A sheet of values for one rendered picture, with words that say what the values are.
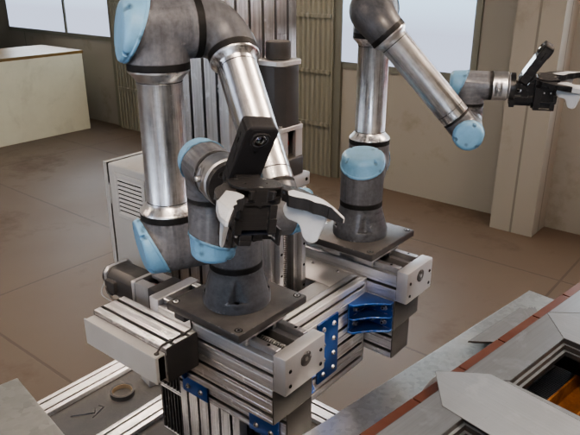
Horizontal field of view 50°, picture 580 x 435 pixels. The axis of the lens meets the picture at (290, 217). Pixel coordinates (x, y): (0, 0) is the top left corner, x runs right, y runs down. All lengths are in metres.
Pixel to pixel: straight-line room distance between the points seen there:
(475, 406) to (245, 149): 0.86
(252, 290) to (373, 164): 0.51
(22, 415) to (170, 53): 0.66
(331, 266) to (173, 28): 0.88
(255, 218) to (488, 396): 0.83
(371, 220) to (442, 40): 3.30
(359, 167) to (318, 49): 3.85
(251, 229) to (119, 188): 0.99
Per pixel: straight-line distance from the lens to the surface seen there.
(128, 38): 1.15
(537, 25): 4.38
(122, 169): 1.75
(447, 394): 1.47
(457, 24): 4.84
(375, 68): 1.75
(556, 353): 1.73
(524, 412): 1.47
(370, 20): 1.61
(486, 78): 1.75
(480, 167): 4.93
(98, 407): 2.54
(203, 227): 0.99
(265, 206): 0.81
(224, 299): 1.35
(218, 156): 0.92
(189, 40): 1.17
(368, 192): 1.67
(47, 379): 3.13
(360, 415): 1.67
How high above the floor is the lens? 1.72
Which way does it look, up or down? 22 degrees down
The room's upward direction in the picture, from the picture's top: straight up
